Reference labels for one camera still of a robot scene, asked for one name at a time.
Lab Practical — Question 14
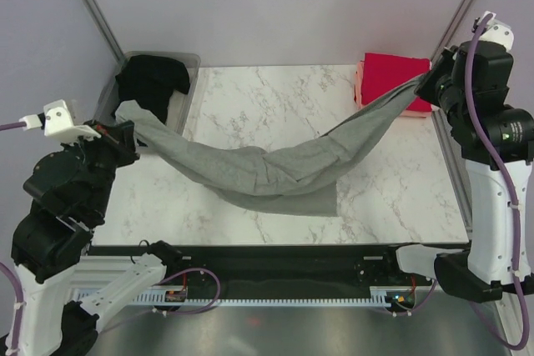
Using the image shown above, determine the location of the right aluminium frame post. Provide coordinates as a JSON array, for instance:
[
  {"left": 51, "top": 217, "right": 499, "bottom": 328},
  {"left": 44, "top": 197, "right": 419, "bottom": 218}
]
[{"left": 431, "top": 0, "right": 475, "bottom": 63}]

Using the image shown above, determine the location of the white slotted cable duct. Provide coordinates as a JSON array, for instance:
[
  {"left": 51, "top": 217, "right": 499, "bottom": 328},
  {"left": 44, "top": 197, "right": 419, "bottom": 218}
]
[{"left": 130, "top": 288, "right": 416, "bottom": 308}]

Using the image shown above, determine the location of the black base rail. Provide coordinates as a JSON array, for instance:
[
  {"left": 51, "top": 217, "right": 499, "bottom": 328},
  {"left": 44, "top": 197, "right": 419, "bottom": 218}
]
[{"left": 167, "top": 245, "right": 413, "bottom": 299}]

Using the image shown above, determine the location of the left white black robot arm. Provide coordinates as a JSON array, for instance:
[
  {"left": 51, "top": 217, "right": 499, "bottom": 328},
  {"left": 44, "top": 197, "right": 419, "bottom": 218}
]
[{"left": 1, "top": 120, "right": 184, "bottom": 355}]

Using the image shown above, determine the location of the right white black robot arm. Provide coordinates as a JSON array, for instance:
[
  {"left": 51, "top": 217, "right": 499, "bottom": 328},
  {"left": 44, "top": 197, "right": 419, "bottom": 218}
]
[{"left": 381, "top": 41, "right": 533, "bottom": 303}]

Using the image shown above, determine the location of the red folded t shirt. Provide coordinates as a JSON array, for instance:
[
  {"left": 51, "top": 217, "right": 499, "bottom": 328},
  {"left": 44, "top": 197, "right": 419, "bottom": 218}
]
[{"left": 354, "top": 53, "right": 431, "bottom": 108}]

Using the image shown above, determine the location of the clear plastic bin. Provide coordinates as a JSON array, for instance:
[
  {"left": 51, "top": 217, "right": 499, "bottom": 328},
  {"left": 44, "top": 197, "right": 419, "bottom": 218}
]
[{"left": 94, "top": 52, "right": 201, "bottom": 133}]

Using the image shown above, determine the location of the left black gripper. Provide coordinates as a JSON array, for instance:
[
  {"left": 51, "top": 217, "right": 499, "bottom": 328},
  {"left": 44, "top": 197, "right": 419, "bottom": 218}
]
[{"left": 63, "top": 117, "right": 142, "bottom": 218}]

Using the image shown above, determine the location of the grey t shirt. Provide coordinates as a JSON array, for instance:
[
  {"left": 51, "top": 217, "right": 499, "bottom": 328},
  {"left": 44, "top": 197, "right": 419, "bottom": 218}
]
[{"left": 116, "top": 76, "right": 423, "bottom": 217}]

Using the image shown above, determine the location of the black t shirt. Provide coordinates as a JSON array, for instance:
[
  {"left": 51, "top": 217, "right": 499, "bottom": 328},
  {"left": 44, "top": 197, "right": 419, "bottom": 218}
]
[{"left": 115, "top": 54, "right": 190, "bottom": 123}]

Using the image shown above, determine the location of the left aluminium frame post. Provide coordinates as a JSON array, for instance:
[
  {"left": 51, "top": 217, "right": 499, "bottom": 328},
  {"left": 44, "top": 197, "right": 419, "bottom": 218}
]
[{"left": 82, "top": 0, "right": 125, "bottom": 75}]

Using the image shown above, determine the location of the aluminium frame post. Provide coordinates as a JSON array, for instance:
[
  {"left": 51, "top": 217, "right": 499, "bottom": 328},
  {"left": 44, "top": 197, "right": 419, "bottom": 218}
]
[
  {"left": 82, "top": 0, "right": 125, "bottom": 75},
  {"left": 431, "top": 0, "right": 475, "bottom": 63}
]

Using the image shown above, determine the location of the pink folded t shirt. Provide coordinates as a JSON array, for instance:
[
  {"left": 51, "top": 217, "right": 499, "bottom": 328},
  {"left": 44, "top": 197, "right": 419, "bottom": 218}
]
[{"left": 353, "top": 59, "right": 439, "bottom": 119}]

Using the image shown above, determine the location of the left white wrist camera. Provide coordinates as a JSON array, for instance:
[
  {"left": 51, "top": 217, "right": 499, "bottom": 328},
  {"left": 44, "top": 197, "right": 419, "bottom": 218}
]
[{"left": 18, "top": 99, "right": 101, "bottom": 144}]

